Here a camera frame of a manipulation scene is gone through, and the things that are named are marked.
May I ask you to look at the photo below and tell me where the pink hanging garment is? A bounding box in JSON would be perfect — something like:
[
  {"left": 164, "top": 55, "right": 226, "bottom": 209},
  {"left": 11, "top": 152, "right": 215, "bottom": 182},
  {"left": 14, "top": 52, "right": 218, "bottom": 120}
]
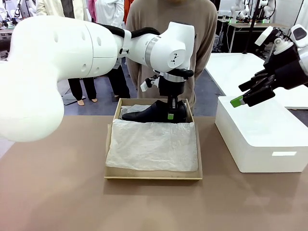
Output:
[{"left": 87, "top": 0, "right": 97, "bottom": 24}]

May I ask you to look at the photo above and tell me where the wooden top background table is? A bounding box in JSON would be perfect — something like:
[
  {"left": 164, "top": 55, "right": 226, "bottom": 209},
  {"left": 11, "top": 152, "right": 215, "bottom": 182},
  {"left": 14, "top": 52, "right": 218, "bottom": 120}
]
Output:
[{"left": 227, "top": 22, "right": 292, "bottom": 54}]

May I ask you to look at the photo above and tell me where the brown cardboard shoe box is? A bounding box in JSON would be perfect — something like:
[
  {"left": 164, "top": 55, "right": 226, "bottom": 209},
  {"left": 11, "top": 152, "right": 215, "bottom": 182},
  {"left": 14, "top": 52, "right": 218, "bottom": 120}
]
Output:
[{"left": 104, "top": 97, "right": 204, "bottom": 180}]

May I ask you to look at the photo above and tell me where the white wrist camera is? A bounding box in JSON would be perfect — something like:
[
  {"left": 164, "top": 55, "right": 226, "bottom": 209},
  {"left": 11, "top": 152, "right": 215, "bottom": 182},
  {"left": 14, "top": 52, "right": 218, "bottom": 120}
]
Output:
[
  {"left": 254, "top": 26, "right": 293, "bottom": 55},
  {"left": 140, "top": 74, "right": 160, "bottom": 92}
]

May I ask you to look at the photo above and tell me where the white tissue paper sheet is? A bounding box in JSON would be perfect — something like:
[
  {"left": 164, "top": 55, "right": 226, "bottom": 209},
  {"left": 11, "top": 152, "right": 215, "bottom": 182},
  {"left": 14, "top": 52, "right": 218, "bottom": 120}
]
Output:
[{"left": 105, "top": 104, "right": 199, "bottom": 172}]

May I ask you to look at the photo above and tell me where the black leather buckle shoe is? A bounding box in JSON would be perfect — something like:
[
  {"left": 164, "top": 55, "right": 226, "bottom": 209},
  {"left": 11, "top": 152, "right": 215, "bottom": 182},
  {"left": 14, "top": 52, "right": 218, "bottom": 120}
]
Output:
[{"left": 122, "top": 100, "right": 188, "bottom": 124}]

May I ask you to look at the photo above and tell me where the mannequin in orange hoodie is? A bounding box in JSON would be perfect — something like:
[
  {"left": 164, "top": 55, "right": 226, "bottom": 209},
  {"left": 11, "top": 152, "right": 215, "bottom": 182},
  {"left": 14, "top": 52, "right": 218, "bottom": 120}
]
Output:
[{"left": 123, "top": 0, "right": 135, "bottom": 25}]

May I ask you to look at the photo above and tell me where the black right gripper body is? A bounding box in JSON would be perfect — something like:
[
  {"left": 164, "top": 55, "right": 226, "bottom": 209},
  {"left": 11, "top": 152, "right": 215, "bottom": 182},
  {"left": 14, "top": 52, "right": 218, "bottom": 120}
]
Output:
[{"left": 263, "top": 44, "right": 308, "bottom": 90}]

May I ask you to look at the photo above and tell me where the white plastic storage box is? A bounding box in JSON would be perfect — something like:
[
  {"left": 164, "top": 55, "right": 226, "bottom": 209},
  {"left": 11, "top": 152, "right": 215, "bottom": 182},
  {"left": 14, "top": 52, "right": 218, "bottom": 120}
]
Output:
[{"left": 215, "top": 96, "right": 308, "bottom": 173}]

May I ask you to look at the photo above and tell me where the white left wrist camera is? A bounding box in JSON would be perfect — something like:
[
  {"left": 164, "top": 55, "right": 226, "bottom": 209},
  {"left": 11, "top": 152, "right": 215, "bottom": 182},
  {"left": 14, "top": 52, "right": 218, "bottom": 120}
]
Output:
[{"left": 140, "top": 74, "right": 160, "bottom": 92}]

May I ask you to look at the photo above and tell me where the person in beige sweater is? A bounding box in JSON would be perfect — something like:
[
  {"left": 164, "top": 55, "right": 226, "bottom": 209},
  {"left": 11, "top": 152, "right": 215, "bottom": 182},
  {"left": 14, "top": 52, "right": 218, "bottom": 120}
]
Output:
[{"left": 125, "top": 0, "right": 218, "bottom": 115}]

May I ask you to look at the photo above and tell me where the grey metal background table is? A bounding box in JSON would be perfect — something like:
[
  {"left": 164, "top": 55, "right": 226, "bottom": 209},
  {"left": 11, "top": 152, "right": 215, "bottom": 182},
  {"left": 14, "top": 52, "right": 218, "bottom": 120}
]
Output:
[{"left": 0, "top": 18, "right": 15, "bottom": 60}]

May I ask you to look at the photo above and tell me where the mannequin in white shirt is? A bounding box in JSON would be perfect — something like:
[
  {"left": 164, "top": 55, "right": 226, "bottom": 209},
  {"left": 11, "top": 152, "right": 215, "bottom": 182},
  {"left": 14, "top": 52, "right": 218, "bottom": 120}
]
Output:
[{"left": 95, "top": 0, "right": 131, "bottom": 99}]

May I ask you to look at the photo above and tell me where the mannequin in white jacket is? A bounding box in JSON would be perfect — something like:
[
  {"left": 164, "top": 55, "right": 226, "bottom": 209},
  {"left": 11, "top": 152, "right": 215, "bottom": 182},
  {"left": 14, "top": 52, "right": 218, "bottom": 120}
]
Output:
[{"left": 36, "top": 0, "right": 99, "bottom": 106}]

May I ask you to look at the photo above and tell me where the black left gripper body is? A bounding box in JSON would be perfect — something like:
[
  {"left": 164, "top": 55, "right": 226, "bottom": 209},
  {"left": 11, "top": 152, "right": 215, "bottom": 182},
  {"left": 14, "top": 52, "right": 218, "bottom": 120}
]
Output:
[{"left": 157, "top": 77, "right": 186, "bottom": 97}]

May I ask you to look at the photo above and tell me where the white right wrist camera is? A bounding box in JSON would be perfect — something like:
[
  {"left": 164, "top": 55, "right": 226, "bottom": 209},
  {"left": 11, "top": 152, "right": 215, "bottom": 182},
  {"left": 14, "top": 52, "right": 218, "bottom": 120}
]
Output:
[{"left": 254, "top": 26, "right": 293, "bottom": 55}]

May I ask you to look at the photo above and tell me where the black tripod pole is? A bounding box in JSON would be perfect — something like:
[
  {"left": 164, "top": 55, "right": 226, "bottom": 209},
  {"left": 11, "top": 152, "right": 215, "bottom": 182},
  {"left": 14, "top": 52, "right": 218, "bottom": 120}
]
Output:
[{"left": 242, "top": 0, "right": 262, "bottom": 55}]

